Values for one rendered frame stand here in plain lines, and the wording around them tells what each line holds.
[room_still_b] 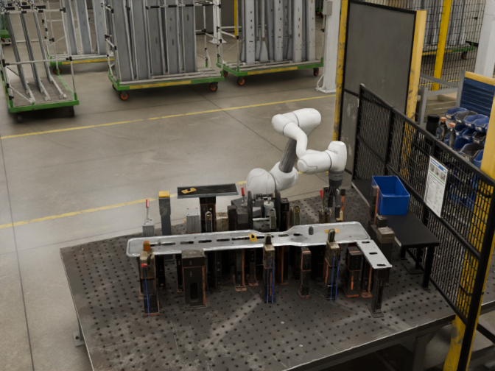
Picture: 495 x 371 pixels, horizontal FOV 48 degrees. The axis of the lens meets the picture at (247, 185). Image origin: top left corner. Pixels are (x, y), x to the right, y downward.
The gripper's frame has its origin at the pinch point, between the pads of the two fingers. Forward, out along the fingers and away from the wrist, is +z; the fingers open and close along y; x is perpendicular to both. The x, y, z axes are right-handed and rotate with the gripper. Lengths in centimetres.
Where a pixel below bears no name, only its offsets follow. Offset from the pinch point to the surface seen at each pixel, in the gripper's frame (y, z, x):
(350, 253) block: 21.7, 16.0, 4.6
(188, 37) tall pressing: -742, 21, -48
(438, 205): 17, -7, 55
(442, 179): 16, -23, 55
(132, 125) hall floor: -532, 112, -145
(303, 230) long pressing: -4.7, 13.8, -16.1
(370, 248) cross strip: 21.1, 14.0, 15.6
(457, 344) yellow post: 52, 61, 58
